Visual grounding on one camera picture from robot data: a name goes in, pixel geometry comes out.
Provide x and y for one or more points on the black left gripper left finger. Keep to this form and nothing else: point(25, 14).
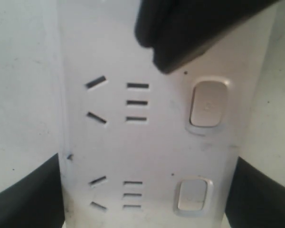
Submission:
point(35, 201)

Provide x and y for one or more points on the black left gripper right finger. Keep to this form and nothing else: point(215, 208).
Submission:
point(254, 199)

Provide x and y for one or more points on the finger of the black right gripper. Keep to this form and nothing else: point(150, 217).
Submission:
point(180, 31)

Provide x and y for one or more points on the white five-outlet power strip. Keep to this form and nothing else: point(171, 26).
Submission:
point(147, 149)

